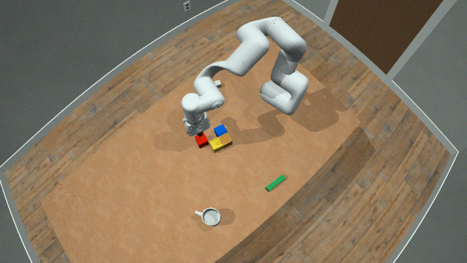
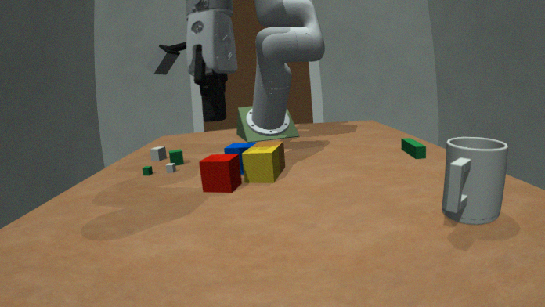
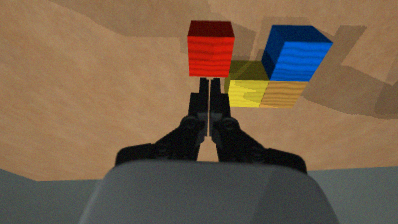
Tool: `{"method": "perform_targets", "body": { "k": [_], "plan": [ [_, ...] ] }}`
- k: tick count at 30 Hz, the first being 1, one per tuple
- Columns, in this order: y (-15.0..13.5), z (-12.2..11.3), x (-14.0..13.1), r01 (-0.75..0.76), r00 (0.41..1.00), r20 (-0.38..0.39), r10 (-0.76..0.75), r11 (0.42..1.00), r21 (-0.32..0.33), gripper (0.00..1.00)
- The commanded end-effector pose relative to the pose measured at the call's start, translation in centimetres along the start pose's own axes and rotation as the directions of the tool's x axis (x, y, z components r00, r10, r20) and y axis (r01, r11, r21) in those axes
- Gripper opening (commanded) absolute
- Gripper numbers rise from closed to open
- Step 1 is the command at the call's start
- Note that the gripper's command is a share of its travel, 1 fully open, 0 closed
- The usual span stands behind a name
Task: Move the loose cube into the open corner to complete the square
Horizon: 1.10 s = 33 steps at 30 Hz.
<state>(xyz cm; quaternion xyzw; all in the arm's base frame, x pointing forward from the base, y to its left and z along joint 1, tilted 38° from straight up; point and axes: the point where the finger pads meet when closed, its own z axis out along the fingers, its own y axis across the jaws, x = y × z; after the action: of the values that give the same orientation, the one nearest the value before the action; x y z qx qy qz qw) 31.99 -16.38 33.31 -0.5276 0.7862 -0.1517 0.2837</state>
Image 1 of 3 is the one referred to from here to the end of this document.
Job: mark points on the grey mug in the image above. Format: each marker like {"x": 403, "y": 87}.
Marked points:
{"x": 209, "y": 216}

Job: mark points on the red cube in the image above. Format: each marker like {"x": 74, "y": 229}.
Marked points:
{"x": 202, "y": 141}

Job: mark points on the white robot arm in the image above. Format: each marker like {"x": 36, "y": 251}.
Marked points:
{"x": 287, "y": 86}

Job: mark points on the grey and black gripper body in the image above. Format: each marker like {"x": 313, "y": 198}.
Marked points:
{"x": 196, "y": 129}

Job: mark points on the blue cube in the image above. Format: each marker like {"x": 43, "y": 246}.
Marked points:
{"x": 220, "y": 130}

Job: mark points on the yellow cube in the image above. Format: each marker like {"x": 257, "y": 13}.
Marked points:
{"x": 216, "y": 145}

